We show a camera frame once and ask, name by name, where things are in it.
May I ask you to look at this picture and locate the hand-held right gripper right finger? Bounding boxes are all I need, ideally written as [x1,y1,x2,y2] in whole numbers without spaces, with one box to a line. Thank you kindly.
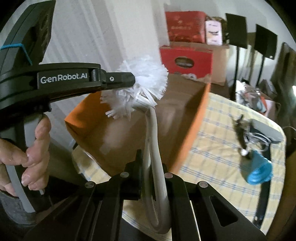
[161,164,267,241]

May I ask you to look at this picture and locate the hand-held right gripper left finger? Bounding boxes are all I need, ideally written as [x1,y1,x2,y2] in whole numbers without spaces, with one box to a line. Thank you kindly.
[23,149,142,241]

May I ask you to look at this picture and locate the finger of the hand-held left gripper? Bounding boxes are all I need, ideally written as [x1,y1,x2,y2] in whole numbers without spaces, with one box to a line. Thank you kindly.
[91,69,136,90]

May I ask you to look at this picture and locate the white toilet brush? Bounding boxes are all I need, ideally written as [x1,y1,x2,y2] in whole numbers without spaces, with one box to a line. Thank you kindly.
[100,59,172,235]

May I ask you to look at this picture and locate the grey foam block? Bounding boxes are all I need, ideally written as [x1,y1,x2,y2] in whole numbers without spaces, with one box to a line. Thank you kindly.
[251,119,284,143]

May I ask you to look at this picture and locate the person's left hand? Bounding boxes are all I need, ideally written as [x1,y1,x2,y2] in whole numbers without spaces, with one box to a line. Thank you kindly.
[0,115,52,198]

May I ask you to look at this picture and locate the yellow and blue checked blanket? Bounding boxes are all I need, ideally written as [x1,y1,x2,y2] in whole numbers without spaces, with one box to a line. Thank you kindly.
[72,91,287,233]

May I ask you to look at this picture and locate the red box with oval label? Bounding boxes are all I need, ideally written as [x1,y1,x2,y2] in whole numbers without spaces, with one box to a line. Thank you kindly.
[159,45,213,82]

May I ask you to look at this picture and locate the red patterned gift box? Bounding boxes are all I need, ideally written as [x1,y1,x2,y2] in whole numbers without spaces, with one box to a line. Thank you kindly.
[165,11,207,43]

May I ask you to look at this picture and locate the blue plastic cup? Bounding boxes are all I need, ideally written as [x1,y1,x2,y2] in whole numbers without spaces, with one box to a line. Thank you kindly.
[239,152,272,185]

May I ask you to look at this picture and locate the black key bundle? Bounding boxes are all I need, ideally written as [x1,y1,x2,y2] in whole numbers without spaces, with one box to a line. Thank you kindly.
[232,114,250,156]

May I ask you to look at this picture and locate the brown cardboard box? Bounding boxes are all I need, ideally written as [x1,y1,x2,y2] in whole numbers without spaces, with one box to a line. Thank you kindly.
[170,42,231,87]

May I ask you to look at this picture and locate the white and pink box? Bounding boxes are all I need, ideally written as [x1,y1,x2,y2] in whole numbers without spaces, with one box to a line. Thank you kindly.
[205,20,223,45]

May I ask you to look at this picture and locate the person's grey clothing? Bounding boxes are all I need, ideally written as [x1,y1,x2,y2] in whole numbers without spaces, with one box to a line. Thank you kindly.
[0,191,38,226]

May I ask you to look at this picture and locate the black music stand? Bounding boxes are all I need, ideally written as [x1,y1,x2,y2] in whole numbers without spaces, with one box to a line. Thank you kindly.
[254,24,278,87]
[225,13,248,100]

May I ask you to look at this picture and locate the brown wrinkled cardboard sheet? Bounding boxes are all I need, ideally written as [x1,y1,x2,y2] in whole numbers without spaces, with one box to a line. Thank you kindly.
[270,42,296,127]

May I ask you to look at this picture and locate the black strap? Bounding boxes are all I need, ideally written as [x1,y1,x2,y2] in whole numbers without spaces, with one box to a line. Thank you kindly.
[254,148,271,229]

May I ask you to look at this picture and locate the white cable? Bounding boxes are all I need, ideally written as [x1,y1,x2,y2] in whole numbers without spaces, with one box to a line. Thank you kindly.
[245,132,271,152]

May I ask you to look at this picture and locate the clear plastic bag of cables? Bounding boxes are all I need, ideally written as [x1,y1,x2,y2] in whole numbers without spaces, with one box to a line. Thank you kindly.
[235,81,276,113]

